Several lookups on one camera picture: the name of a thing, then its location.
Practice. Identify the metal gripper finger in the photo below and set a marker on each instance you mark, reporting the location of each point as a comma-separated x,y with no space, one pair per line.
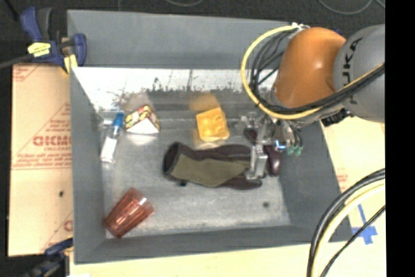
253,172
263,163

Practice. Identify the maroon and olive glove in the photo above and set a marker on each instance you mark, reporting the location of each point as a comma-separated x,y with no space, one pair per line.
201,165

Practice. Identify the grey metal bin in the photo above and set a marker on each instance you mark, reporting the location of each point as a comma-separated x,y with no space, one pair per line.
201,204

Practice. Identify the triangular toy sandwich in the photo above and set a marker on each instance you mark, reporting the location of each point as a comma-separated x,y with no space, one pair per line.
142,121

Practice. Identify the red translucent plastic cup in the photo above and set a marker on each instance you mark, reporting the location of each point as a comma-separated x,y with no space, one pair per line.
128,214

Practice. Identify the clear bottle with blue cap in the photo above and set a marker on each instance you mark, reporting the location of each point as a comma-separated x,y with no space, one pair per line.
110,144

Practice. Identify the brown cardboard board red print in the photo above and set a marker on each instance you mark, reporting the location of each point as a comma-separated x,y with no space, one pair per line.
39,204

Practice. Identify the black cylinder on white bracket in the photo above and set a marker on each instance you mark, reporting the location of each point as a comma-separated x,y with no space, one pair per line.
335,117

